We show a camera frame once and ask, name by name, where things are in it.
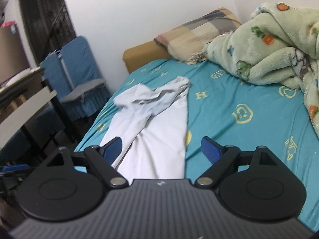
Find bed with teal printed sheet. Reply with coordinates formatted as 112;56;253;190
73;58;319;230

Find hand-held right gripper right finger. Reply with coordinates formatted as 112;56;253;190
194;136;283;188

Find green printed fleece blanket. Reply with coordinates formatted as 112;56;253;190
202;2;319;138

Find blue covered chair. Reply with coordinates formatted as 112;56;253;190
60;36;112;120
40;52;76;110

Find gold refrigerator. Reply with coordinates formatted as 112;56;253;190
0;21;31;85

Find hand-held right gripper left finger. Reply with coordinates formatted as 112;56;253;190
40;137;129;189

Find dark window with grille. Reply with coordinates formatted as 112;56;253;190
14;0;77;67

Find dark dining table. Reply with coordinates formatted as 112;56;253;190
0;67;83;155

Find white plates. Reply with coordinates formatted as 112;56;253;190
6;68;41;85

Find plaid beige pillow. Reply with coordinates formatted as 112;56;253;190
154;8;243;64

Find tan bed headboard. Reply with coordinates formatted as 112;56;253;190
122;40;173;74

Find white wooden board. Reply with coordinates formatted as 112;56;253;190
0;87;58;150

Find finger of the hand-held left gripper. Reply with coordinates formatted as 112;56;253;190
0;164;30;178

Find grey seat cushion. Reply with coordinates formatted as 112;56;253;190
60;78;106;104

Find white shirt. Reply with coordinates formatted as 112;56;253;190
100;77;191;180

